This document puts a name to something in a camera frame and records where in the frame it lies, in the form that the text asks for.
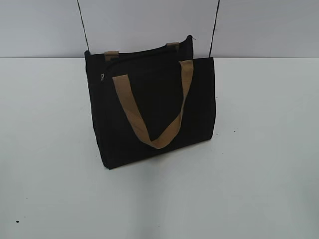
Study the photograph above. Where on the black tote bag tan handles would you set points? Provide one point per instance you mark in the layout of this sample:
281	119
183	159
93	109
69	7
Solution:
150	102

